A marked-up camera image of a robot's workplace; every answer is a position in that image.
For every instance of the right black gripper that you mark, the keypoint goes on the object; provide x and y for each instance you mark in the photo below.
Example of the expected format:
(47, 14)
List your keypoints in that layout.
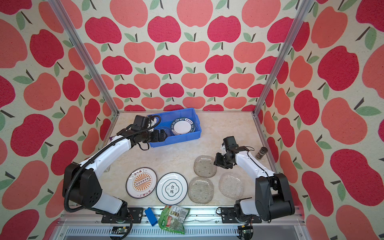
(217, 162)

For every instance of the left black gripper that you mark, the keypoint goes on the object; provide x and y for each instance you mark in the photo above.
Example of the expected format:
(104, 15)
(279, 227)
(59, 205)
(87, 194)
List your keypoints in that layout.
(157, 138)

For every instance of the clear glass plate top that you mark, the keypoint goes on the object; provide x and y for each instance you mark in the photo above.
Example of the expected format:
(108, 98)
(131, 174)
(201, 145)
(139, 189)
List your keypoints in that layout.
(164, 133)

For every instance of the clear glass plate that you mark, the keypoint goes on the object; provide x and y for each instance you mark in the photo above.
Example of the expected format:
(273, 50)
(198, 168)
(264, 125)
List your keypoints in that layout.
(231, 185)
(164, 133)
(201, 190)
(204, 166)

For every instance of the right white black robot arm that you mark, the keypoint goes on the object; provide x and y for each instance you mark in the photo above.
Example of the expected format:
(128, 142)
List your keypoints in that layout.
(273, 197)

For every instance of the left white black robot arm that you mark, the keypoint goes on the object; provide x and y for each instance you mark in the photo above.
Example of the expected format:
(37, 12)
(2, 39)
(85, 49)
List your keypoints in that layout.
(81, 186)

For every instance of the blue plastic bin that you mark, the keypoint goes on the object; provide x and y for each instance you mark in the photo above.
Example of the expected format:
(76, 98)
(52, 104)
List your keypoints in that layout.
(168, 123)

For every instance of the clear glass plate middle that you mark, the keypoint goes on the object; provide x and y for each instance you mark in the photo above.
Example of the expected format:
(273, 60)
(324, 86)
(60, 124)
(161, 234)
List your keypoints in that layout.
(204, 166)

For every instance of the clear glass plate right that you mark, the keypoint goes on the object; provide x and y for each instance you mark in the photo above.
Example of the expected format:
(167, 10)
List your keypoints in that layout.
(231, 185)

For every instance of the clear glass plate bottom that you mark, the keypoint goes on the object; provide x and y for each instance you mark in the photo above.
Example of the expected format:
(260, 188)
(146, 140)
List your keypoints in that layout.
(201, 190)

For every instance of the small jar right side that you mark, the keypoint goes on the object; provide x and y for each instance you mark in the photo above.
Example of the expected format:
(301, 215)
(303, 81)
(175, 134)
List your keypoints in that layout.
(261, 153)

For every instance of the orange sunburst plate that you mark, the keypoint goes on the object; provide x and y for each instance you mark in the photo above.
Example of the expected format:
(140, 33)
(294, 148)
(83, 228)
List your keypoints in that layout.
(141, 183)

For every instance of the white plate black emblem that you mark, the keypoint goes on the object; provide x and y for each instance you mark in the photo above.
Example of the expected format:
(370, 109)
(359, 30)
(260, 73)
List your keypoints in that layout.
(172, 189)

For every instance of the green snack packet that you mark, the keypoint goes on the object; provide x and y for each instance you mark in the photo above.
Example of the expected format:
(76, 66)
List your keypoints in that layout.
(172, 219)

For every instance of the blue rectangular block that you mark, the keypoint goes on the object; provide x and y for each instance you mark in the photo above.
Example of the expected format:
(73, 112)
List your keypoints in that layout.
(151, 217)

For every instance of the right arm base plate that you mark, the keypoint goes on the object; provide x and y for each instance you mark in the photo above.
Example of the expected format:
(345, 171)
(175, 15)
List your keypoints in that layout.
(233, 216)

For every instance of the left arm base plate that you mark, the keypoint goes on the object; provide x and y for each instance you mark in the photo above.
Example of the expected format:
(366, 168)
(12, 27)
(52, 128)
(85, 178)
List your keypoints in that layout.
(125, 216)

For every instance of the aluminium front frame rail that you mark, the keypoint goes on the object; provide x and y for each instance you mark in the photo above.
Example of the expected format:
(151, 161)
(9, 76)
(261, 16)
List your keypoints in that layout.
(195, 223)

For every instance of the aluminium left corner post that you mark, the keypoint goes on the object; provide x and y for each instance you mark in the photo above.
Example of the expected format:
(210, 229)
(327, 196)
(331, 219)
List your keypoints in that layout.
(71, 31)

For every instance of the aluminium corner post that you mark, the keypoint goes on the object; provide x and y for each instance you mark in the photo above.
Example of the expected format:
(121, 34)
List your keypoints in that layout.
(71, 31)
(286, 47)

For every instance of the aluminium right corner post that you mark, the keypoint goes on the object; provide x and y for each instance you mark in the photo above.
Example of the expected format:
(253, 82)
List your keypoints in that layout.
(286, 47)

